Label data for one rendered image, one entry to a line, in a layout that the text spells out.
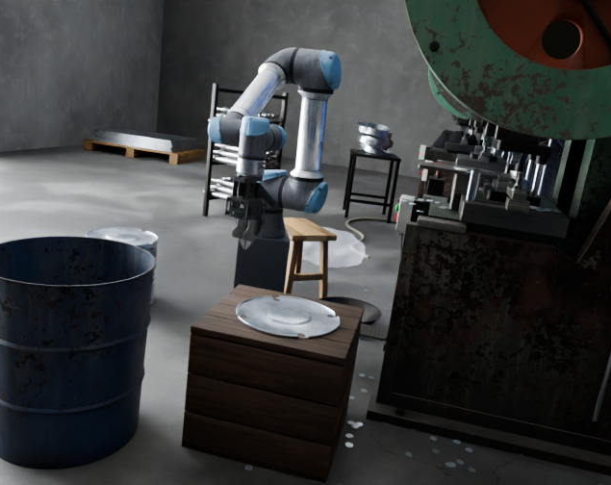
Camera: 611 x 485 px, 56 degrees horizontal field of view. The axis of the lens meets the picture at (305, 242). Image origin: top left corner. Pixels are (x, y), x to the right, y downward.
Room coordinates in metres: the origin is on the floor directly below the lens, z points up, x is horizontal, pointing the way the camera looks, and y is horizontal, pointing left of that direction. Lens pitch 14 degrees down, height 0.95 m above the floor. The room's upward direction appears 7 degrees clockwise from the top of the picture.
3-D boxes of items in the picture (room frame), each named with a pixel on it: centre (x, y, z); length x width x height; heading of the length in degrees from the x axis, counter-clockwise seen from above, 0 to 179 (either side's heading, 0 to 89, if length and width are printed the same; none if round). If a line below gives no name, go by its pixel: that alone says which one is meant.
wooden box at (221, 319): (1.51, 0.03, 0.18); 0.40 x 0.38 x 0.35; 79
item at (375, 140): (4.99, -0.49, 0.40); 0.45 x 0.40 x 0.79; 1
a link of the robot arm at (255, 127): (1.57, 0.17, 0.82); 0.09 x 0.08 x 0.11; 161
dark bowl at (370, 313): (2.40, -0.22, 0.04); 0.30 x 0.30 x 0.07
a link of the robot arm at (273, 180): (2.03, 0.14, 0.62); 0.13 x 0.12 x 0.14; 71
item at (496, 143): (1.88, -0.64, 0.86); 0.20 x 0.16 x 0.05; 169
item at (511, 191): (1.71, -0.60, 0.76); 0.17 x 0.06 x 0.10; 169
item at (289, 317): (1.51, 0.02, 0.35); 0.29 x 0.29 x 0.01
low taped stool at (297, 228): (2.76, 0.04, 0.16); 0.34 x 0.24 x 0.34; 29
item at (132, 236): (2.34, 0.76, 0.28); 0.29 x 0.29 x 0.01
